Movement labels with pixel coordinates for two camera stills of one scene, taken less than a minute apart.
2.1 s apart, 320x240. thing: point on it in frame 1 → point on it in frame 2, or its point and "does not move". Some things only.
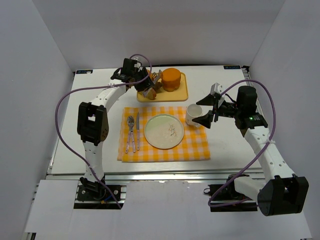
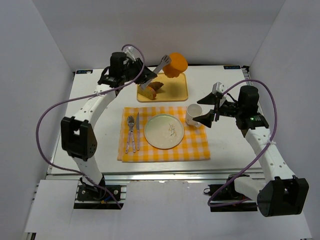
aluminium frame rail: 205,176 does not move
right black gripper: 215,110 does not move
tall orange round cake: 171,79 → 178,65
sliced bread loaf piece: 150,93 does not move
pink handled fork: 130,121 does not move
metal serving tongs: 156,77 → 165,59
